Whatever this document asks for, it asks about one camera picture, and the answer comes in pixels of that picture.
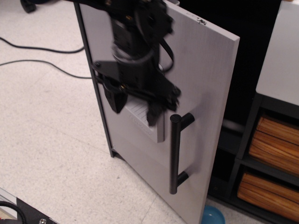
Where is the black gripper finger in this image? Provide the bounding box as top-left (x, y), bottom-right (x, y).
top-left (103, 80), bottom-right (128, 113)
top-left (147, 101), bottom-right (167, 126)

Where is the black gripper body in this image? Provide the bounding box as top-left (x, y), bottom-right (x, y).
top-left (93, 53), bottom-right (180, 110)

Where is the black bar door handle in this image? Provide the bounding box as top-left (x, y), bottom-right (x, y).
top-left (169, 113), bottom-right (195, 195)

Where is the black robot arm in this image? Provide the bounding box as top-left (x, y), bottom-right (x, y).
top-left (81, 0), bottom-right (181, 126)

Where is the grey water dispenser panel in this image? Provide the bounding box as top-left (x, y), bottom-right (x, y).
top-left (123, 95), bottom-right (164, 143)

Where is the dark shelf unit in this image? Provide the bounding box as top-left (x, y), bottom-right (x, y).
top-left (208, 93), bottom-right (299, 224)

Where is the blue plastic bowl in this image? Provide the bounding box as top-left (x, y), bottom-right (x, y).
top-left (201, 205), bottom-right (226, 224)

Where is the black caster wheel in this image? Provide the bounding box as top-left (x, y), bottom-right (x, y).
top-left (20, 0), bottom-right (36, 14)

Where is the white counter top block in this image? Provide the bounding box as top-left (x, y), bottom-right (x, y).
top-left (256, 0), bottom-right (299, 105)

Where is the lower black floor cable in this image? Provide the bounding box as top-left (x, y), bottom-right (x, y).
top-left (0, 60), bottom-right (92, 79)

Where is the black floor cable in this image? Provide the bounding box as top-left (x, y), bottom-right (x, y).
top-left (0, 36), bottom-right (85, 54)
top-left (0, 60), bottom-right (92, 79)

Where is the upper black floor cable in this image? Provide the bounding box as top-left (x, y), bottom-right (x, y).
top-left (0, 36), bottom-right (85, 54)

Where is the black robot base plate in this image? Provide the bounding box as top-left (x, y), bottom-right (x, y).
top-left (16, 198), bottom-right (57, 224)

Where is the black braided cable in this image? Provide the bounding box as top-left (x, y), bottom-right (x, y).
top-left (0, 200), bottom-right (23, 224)

